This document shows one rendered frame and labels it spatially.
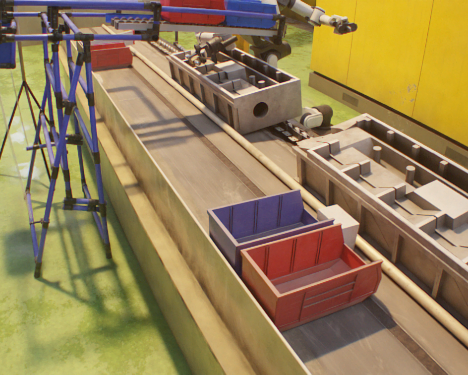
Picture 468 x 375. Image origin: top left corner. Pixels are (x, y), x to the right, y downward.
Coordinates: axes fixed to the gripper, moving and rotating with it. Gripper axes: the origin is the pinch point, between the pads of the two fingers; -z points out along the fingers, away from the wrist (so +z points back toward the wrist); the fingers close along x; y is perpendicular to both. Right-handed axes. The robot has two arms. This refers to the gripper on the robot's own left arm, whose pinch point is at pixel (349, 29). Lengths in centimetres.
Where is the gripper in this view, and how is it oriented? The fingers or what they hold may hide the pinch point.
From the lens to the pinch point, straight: 291.5
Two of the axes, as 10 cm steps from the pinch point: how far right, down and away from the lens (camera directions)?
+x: -9.6, 2.5, 1.1
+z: -0.1, -4.3, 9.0
